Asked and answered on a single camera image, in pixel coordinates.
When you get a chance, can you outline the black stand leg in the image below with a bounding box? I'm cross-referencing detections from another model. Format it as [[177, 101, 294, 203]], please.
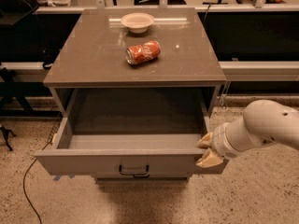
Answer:
[[0, 125, 16, 151]]

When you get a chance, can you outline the crushed orange soda can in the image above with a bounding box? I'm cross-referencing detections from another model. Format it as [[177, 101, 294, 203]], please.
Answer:
[[126, 40, 161, 65]]

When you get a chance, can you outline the black office chair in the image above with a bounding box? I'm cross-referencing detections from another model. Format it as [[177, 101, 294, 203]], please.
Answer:
[[0, 0, 38, 28]]

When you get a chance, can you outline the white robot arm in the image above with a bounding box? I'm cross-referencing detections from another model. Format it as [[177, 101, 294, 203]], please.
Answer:
[[196, 100, 299, 168]]

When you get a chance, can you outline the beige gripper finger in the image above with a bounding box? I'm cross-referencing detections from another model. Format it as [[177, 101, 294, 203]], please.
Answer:
[[197, 133, 212, 148], [196, 148, 223, 168]]

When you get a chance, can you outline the grey drawer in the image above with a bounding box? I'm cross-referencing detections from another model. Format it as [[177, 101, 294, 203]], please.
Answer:
[[36, 88, 226, 176], [93, 172, 192, 181]]

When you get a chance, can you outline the blue tape cross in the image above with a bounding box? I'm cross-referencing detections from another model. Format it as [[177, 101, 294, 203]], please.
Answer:
[[52, 175, 75, 182]]

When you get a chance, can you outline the grey drawer cabinet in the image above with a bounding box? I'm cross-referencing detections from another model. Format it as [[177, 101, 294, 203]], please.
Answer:
[[43, 7, 227, 184]]

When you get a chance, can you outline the grey bottom drawer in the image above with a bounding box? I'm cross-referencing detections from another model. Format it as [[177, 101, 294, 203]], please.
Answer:
[[93, 172, 192, 181]]

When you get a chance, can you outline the grey top drawer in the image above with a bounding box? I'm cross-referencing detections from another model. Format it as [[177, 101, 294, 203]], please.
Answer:
[[36, 88, 226, 176]]

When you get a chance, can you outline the black floor cable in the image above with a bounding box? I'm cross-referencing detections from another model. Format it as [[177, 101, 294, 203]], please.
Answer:
[[21, 142, 52, 224]]

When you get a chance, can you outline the wire basket on floor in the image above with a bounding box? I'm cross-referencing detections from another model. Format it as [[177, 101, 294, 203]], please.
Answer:
[[47, 121, 61, 144]]

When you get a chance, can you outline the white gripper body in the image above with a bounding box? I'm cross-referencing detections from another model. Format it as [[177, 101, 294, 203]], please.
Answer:
[[211, 122, 240, 160]]

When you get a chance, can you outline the white paper bowl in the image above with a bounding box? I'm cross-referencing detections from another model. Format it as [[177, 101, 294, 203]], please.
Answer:
[[121, 13, 154, 34]]

